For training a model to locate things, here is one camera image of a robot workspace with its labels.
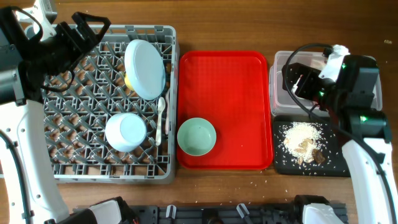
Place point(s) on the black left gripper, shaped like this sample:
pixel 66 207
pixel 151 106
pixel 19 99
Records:
pixel 76 45

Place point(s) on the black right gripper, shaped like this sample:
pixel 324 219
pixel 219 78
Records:
pixel 310 76

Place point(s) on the yellow plastic cup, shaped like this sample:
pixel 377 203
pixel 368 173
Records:
pixel 127 82

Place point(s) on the light blue plate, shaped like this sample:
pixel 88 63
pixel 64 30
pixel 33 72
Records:
pixel 145 69

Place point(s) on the light blue bowl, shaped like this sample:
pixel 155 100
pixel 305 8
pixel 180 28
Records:
pixel 125 131

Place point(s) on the green bowl with food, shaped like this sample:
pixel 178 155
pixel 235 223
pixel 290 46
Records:
pixel 196 137

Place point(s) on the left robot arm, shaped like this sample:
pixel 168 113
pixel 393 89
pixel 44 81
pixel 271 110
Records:
pixel 32 191

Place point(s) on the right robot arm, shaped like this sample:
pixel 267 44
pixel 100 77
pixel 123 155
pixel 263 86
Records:
pixel 365 132

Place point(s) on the grey dishwasher rack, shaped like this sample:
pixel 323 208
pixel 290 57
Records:
pixel 75 119

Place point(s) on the clear plastic bin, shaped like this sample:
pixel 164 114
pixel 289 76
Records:
pixel 280 101

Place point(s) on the pile of white rice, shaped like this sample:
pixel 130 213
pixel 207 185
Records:
pixel 294 133

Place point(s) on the black plastic tray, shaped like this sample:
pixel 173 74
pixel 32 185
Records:
pixel 284 163

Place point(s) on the red plastic tray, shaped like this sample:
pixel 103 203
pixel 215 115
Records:
pixel 230 90

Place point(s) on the brown food scraps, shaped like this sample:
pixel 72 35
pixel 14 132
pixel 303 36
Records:
pixel 307 152

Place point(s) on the white plastic fork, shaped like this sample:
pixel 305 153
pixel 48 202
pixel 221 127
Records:
pixel 167 99

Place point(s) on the white plastic spoon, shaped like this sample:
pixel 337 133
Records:
pixel 160 108

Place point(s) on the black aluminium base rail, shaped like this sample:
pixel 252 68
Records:
pixel 216 214

